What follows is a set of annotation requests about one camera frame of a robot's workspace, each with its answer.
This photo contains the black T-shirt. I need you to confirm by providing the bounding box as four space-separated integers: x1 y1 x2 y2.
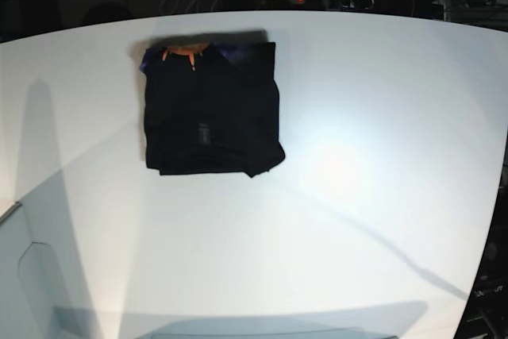
140 42 286 177

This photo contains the white power strip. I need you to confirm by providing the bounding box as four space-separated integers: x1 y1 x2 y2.
273 0 375 12

